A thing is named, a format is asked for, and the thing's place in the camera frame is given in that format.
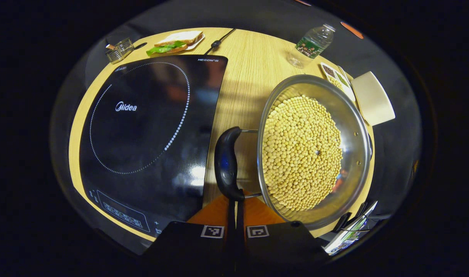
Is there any steel pot with black handles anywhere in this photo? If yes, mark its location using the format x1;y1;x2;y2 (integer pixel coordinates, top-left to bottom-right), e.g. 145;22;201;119
214;74;374;231

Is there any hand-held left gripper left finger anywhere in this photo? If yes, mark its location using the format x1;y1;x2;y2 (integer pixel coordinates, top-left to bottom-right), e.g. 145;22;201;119
141;195;236;274

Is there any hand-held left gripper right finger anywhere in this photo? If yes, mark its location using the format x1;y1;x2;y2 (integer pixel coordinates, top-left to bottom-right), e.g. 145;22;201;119
236;191;330;272

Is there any white printed packet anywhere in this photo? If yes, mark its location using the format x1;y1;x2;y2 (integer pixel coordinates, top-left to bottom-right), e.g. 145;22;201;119
324;200;378;257

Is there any sandwich with lettuce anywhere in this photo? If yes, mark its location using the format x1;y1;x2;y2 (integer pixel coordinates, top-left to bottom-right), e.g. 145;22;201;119
146;30;203;57

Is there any clear plastic water bottle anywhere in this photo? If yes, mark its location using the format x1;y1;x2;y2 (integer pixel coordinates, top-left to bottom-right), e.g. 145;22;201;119
287;23;336;69

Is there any white divided bean tray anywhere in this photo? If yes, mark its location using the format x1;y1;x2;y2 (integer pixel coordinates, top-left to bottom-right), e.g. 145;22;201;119
320;62;357;103

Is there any small white plate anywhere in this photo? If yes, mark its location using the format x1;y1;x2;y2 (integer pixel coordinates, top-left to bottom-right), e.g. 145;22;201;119
181;33;206;51

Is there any black induction cooktop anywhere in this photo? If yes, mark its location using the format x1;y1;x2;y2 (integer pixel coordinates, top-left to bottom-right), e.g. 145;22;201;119
79;54;228;237

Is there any pile of yellow soybeans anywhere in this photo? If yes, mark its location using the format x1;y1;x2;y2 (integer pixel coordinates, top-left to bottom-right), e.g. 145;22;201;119
261;95;343;212

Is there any wire mesh holder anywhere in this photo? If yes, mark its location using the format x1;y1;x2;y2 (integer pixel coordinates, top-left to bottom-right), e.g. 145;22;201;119
105;37;135;64

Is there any black power cable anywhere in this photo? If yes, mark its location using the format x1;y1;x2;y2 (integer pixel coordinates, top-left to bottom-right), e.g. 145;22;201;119
204;28;237;55

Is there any white toaster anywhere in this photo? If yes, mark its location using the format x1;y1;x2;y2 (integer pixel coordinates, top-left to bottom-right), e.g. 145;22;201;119
350;71;396;127

